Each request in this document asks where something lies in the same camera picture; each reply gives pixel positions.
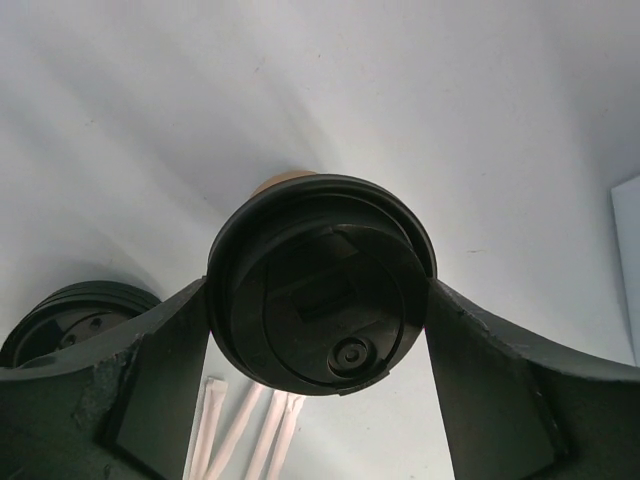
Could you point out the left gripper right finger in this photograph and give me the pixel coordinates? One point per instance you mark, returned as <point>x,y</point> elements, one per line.
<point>516,405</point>

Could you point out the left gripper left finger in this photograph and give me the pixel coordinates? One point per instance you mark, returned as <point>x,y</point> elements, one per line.
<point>120,405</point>

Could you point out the black plastic cup lid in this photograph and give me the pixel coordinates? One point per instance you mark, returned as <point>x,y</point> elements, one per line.
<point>318,285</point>

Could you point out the light blue paper bag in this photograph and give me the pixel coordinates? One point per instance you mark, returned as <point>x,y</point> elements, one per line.
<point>625,200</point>

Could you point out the brown paper coffee cup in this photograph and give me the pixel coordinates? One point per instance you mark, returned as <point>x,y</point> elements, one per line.
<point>282,177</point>

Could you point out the stack of black lids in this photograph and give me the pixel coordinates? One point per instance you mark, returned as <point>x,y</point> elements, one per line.
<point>72,315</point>

